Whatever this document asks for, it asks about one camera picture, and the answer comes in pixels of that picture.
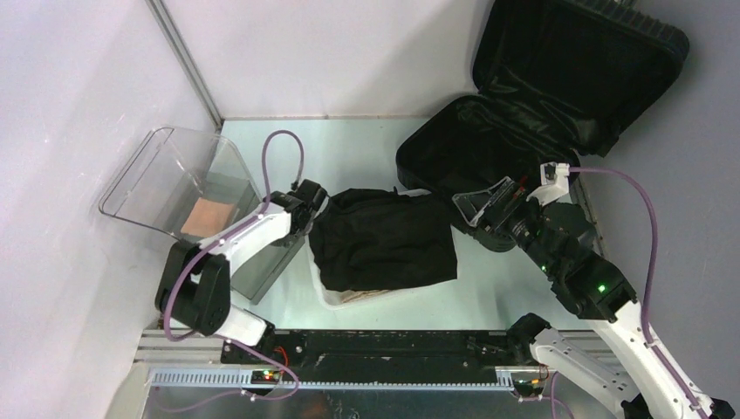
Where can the aluminium frame rail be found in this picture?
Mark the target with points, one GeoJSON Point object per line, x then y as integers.
{"type": "Point", "coordinates": [206, 363]}

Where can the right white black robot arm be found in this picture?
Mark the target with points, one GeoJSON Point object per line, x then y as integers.
{"type": "Point", "coordinates": [652, 385]}

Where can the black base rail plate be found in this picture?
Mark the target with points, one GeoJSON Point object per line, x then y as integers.
{"type": "Point", "coordinates": [396, 356]}

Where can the white perforated plastic basket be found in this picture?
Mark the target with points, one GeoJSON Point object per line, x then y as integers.
{"type": "Point", "coordinates": [329, 295]}

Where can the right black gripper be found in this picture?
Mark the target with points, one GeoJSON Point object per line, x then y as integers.
{"type": "Point", "coordinates": [475, 205]}

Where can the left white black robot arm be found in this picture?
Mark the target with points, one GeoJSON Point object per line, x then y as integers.
{"type": "Point", "coordinates": [196, 283]}

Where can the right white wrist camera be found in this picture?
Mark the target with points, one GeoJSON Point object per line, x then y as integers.
{"type": "Point", "coordinates": [554, 183]}

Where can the beige cloth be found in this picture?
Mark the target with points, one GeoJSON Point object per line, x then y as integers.
{"type": "Point", "coordinates": [355, 296]}

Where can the clear acrylic bin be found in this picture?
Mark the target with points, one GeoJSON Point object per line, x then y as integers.
{"type": "Point", "coordinates": [168, 172]}

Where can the black ribbed hard-shell suitcase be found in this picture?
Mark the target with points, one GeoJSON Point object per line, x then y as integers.
{"type": "Point", "coordinates": [555, 81]}

